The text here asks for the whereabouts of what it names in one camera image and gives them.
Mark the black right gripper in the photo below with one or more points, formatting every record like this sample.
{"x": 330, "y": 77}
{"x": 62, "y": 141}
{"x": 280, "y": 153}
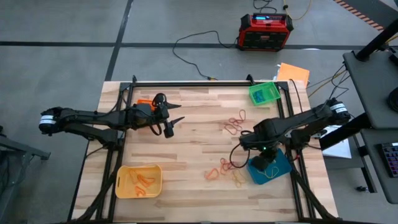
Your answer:
{"x": 262, "y": 149}

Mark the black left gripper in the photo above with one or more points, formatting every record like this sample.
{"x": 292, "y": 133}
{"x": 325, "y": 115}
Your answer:
{"x": 144, "y": 116}

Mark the yellow rubber band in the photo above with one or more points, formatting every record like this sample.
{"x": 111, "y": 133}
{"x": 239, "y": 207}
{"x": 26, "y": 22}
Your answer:
{"x": 237, "y": 180}
{"x": 270, "y": 176}

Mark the dark red rubber band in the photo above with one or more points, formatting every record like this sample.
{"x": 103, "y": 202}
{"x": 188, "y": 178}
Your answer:
{"x": 224, "y": 161}
{"x": 242, "y": 112}

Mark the orange rubber band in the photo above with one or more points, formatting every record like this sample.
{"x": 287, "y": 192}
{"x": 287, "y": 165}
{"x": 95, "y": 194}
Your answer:
{"x": 133, "y": 177}
{"x": 207, "y": 176}
{"x": 222, "y": 169}
{"x": 149, "y": 180}
{"x": 139, "y": 189}

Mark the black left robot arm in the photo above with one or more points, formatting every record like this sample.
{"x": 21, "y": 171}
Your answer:
{"x": 93, "y": 114}

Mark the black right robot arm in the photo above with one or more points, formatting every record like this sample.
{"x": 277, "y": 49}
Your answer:
{"x": 295, "y": 121}

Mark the blue plastic basket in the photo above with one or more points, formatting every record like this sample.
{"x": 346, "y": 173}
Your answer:
{"x": 283, "y": 169}

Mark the orange plastic basket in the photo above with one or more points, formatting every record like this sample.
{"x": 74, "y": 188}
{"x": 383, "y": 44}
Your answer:
{"x": 143, "y": 101}

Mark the green plastic basket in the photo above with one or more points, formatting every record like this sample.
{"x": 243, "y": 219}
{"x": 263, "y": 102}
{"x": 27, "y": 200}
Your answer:
{"x": 273, "y": 90}

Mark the white paper sheet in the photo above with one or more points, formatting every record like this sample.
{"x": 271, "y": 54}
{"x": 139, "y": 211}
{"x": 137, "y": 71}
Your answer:
{"x": 340, "y": 149}

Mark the orange paper sheet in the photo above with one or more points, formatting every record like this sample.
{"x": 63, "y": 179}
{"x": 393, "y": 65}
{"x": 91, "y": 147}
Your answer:
{"x": 293, "y": 73}

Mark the yellow plastic basket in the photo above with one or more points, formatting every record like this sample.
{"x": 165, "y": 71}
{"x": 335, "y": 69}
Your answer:
{"x": 122, "y": 189}

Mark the small black caster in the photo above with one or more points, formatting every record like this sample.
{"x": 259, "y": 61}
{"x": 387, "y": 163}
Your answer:
{"x": 360, "y": 188}

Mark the red portable power station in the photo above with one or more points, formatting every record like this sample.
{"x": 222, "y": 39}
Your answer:
{"x": 264, "y": 37}

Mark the large grey desk top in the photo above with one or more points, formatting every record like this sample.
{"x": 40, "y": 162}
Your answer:
{"x": 370, "y": 90}

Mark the black computer keyboard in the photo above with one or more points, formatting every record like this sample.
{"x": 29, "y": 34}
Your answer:
{"x": 390, "y": 158}

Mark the grey desk with keyboard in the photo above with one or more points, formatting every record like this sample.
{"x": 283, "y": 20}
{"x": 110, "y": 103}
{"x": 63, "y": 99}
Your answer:
{"x": 392, "y": 189}

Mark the black round object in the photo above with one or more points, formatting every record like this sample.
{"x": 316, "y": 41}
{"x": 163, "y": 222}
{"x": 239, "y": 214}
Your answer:
{"x": 394, "y": 104}

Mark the grey metal stand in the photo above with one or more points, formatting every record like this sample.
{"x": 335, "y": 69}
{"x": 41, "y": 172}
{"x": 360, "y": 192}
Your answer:
{"x": 25, "y": 151}

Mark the black desk pole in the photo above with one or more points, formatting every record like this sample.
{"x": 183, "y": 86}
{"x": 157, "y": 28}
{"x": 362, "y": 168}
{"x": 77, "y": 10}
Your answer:
{"x": 376, "y": 42}

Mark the hazard striped floor strip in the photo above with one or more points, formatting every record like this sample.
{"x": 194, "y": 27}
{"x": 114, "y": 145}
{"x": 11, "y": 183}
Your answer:
{"x": 357, "y": 14}

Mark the black desk frame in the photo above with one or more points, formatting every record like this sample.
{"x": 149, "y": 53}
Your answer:
{"x": 345, "y": 132}

